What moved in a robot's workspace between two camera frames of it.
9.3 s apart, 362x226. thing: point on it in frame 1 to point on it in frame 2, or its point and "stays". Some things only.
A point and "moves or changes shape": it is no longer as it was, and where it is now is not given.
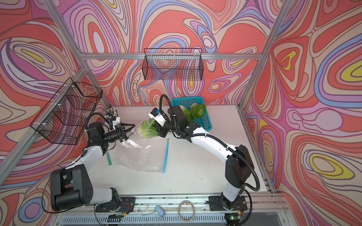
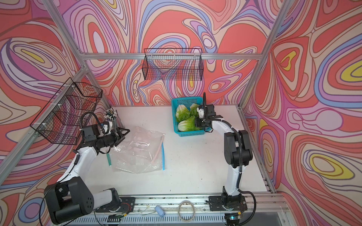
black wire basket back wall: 172,64 stays
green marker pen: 109,160 stays
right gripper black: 161,130 to 197,123
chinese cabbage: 197,110 stays
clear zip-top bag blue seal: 143,154 moves or changes shape
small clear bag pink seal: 145,130 moves or changes shape
